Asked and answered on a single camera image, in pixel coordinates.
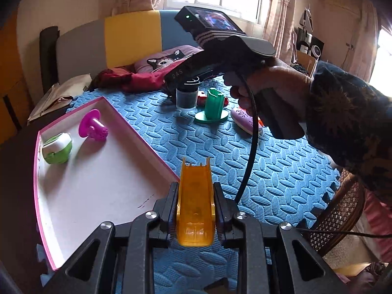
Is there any wooden wardrobe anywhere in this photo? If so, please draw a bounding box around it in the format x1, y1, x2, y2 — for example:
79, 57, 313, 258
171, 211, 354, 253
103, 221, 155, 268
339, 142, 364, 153
0, 12, 35, 146

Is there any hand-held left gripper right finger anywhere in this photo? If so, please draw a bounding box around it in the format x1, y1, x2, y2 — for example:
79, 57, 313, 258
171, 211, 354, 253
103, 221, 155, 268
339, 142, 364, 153
213, 183, 346, 294

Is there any dark red cloth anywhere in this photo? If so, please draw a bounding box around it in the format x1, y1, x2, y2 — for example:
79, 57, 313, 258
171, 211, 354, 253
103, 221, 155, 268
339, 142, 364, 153
92, 67, 168, 93

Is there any purple cat pillow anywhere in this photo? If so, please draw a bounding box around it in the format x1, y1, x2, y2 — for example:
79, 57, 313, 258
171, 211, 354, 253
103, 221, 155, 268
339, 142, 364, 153
134, 45, 203, 73

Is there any black rolled mat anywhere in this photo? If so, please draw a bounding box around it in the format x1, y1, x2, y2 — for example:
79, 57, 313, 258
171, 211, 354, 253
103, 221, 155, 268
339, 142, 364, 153
40, 26, 60, 95

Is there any person's right forearm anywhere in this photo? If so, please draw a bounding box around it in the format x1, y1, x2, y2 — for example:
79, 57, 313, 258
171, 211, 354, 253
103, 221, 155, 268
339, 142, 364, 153
305, 61, 392, 198

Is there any orange translucent toy slide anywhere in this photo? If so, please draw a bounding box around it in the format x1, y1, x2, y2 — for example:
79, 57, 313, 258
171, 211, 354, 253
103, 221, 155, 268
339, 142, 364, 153
175, 157, 216, 247

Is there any grey yellow blue sofa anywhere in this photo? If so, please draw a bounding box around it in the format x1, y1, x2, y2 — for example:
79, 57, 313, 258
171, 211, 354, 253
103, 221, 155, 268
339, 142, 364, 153
56, 10, 264, 78

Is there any beige cloth bag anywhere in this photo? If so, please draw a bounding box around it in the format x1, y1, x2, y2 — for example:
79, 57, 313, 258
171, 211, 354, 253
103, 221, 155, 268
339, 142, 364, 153
27, 73, 93, 126

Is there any clear cup with black lid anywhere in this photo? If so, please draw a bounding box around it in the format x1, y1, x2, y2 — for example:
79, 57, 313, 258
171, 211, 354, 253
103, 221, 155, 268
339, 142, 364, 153
176, 78, 201, 110

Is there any green cylinder toy with base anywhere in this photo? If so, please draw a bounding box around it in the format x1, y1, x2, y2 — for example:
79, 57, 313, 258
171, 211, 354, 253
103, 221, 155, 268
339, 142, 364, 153
194, 88, 230, 124

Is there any black and white appliance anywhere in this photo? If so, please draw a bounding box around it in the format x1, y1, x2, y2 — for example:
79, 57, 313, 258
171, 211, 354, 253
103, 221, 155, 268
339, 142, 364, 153
294, 8, 325, 59

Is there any green and white toy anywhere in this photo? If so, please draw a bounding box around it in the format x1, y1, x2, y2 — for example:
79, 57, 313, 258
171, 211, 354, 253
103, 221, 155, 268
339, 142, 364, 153
42, 133, 73, 164

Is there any blue foam mat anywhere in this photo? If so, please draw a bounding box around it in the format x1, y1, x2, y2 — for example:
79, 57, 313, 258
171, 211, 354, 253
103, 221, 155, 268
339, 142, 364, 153
36, 76, 342, 294

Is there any pink cloth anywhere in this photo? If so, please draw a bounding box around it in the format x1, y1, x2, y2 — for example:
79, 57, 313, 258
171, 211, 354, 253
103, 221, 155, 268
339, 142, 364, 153
355, 190, 392, 265

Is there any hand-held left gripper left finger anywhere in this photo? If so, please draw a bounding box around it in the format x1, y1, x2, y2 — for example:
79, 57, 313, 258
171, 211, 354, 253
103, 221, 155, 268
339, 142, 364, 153
46, 181, 181, 294

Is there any black cable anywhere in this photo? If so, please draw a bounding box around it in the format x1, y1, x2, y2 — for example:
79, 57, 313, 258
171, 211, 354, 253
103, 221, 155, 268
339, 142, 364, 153
234, 78, 392, 239

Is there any person's right hand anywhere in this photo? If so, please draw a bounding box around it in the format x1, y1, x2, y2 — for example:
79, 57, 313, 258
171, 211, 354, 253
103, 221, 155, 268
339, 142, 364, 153
223, 64, 313, 126

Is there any purple oval toy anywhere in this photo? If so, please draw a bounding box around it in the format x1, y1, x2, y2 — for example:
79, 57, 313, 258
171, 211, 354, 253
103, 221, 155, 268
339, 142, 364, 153
230, 107, 264, 136

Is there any pink-rimmed white tray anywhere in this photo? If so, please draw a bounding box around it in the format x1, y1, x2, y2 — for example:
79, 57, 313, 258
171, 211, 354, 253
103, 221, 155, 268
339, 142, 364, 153
33, 96, 181, 270

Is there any cardboard box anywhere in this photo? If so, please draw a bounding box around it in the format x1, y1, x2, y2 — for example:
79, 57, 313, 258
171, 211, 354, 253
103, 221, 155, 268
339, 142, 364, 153
295, 49, 318, 78

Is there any wicker chair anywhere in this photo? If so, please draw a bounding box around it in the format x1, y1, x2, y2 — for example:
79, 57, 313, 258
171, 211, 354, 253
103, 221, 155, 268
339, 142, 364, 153
306, 168, 373, 264

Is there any red cylinder toy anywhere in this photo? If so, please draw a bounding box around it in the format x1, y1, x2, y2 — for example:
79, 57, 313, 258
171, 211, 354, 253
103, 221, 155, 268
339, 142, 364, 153
197, 91, 229, 107

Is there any magenta spool toy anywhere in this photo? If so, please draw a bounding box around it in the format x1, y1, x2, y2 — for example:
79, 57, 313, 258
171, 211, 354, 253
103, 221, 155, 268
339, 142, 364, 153
78, 109, 109, 140

